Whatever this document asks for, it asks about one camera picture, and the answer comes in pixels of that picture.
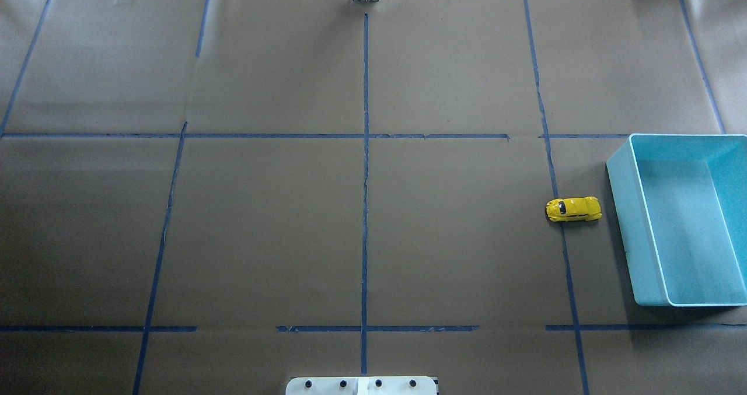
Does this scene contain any light blue plastic bin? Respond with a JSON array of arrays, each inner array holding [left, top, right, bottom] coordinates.
[[606, 134, 746, 307]]

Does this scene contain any white metal bracket plate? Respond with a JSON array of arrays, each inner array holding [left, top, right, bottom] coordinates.
[[285, 376, 439, 394]]

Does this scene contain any brown paper table cover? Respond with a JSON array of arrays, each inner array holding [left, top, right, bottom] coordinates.
[[2, 0, 745, 394]]

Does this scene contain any yellow beetle toy car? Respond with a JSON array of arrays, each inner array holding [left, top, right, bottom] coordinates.
[[545, 196, 603, 223]]

